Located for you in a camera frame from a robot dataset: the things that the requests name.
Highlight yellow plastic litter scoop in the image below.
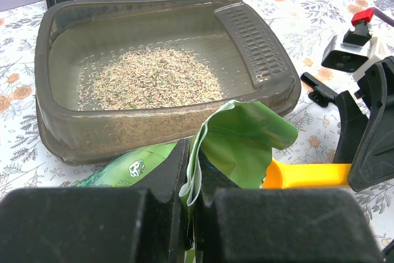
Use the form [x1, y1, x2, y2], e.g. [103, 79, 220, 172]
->
[260, 158, 351, 189]

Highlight green litter bag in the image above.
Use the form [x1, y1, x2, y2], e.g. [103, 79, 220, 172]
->
[70, 99, 299, 263]

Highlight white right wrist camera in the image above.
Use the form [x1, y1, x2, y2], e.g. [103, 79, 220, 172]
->
[321, 7, 393, 81]

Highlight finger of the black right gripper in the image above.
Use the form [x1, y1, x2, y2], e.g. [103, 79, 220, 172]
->
[332, 91, 368, 163]
[348, 56, 393, 192]

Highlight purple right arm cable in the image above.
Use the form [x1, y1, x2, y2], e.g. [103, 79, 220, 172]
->
[371, 6, 394, 27]

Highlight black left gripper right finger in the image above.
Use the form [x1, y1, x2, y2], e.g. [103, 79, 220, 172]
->
[194, 153, 384, 262]

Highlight floral table mat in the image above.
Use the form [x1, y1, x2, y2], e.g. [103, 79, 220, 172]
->
[0, 0, 394, 248]

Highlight cat litter granules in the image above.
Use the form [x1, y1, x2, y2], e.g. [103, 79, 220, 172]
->
[77, 46, 225, 111]

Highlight black T-shaped plastic piece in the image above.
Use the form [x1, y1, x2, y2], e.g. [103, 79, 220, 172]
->
[300, 72, 338, 108]

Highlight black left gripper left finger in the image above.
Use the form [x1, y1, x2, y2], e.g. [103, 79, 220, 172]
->
[1, 139, 189, 262]

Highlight grey litter box tray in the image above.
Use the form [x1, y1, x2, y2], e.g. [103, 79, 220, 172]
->
[34, 0, 301, 165]

